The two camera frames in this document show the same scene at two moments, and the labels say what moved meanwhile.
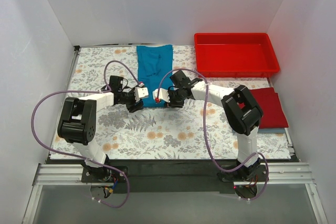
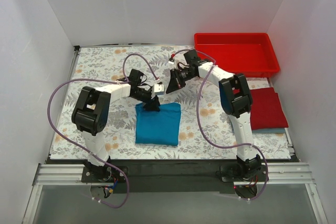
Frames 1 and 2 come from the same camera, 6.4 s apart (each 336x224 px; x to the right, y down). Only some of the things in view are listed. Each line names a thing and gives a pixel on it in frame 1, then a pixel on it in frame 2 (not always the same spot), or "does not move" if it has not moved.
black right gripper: (171, 100) → (177, 77)
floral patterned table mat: (104, 116) does not move
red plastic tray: (235, 55) does not move
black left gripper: (134, 102) → (151, 100)
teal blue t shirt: (152, 63) → (160, 127)
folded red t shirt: (273, 114) does not move
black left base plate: (104, 174) does not move
